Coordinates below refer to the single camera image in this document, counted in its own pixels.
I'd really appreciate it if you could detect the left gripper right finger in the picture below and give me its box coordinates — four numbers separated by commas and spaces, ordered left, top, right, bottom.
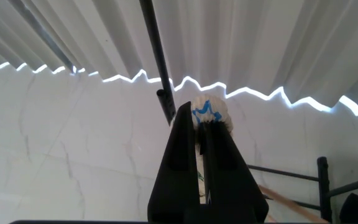
197, 119, 269, 223

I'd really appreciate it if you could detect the pink clothes hanger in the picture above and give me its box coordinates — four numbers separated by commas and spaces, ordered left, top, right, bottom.
257, 184, 329, 223

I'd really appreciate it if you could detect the cream printed garment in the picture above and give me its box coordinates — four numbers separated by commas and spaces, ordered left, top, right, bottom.
190, 94, 234, 205

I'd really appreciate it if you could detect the black clothes rack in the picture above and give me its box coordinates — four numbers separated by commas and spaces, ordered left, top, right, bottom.
139, 0, 358, 223

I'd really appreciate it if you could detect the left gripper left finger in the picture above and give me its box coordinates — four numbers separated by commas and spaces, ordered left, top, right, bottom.
147, 101, 205, 223

